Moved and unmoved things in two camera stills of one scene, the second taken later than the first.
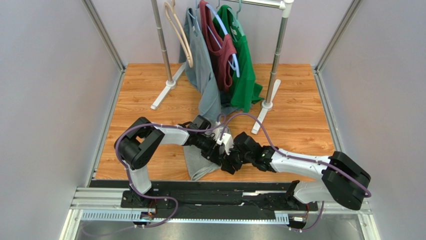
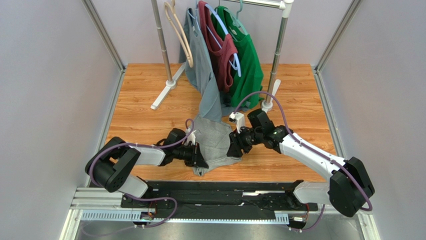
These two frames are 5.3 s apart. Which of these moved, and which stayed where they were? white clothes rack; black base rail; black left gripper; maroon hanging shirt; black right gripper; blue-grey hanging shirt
Moved: black right gripper; black left gripper
Stayed: maroon hanging shirt; white clothes rack; blue-grey hanging shirt; black base rail
